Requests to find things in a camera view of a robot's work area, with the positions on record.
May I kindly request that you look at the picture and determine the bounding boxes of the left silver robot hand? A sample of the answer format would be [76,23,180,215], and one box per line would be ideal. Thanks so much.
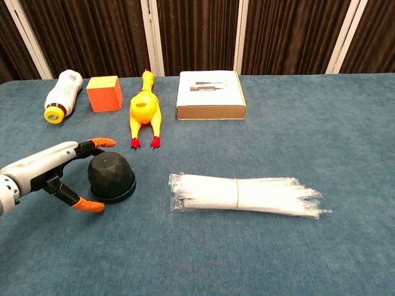
[0,137,117,214]

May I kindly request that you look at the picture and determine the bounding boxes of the black dome-shaped object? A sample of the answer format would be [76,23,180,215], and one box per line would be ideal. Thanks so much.
[87,150,137,204]

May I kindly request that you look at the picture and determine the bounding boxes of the white bottle yellow cap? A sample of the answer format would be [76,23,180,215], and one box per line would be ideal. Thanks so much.
[43,69,84,125]

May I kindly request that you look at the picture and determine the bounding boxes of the orange foam cube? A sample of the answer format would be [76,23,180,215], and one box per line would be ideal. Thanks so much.
[86,75,123,113]

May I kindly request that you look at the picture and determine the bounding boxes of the yellow rubber chicken toy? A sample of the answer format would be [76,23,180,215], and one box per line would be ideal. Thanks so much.
[129,68,162,149]

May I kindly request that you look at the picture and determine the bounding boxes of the dark brown curtain panel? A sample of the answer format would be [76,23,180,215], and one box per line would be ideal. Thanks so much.
[0,0,43,84]
[240,0,352,76]
[339,0,395,75]
[18,0,152,80]
[156,0,240,77]

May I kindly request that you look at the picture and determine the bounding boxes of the white flat cardboard box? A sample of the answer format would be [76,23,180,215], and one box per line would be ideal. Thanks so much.
[175,70,247,121]

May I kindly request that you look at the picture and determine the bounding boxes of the bundle of wrapped white straws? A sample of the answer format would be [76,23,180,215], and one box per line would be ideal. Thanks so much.
[168,173,333,220]

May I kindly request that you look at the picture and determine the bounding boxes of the blue felt table cover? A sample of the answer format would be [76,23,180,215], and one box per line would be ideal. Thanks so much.
[0,73,395,296]

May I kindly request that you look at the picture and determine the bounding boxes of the white screen frame post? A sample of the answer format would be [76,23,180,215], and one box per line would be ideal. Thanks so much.
[325,0,368,75]
[140,0,165,77]
[233,0,249,76]
[2,0,55,80]

